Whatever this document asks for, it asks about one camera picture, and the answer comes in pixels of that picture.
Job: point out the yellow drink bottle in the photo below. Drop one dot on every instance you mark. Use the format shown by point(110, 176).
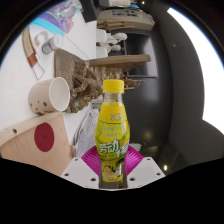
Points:
point(112, 133)

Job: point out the wooden easel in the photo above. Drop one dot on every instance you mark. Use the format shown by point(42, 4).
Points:
point(113, 24)

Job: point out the white chair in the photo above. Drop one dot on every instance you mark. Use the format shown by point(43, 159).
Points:
point(101, 35)
point(101, 52)

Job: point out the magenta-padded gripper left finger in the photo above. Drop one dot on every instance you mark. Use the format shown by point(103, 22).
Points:
point(78, 170)

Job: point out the flat round red coaster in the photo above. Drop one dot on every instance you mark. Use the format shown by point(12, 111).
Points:
point(44, 137)

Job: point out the long ceiling light strip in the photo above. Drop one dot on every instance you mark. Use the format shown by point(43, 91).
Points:
point(206, 66)

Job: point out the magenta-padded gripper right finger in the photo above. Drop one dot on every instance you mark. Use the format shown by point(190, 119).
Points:
point(146, 171)

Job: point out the large dark wall screen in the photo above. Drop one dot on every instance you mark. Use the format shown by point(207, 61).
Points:
point(141, 43)

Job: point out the small jar with white lid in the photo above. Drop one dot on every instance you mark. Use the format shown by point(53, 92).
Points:
point(52, 44)

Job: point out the beige display cabinet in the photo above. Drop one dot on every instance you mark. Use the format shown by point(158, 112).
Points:
point(133, 16)

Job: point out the cream cup with dark dots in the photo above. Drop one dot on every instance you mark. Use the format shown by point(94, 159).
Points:
point(41, 98)

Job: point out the white tape roll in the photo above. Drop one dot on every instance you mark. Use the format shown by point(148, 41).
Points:
point(36, 39)

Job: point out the white plaster bust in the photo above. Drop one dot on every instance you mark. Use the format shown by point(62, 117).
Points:
point(116, 36)
point(113, 47)

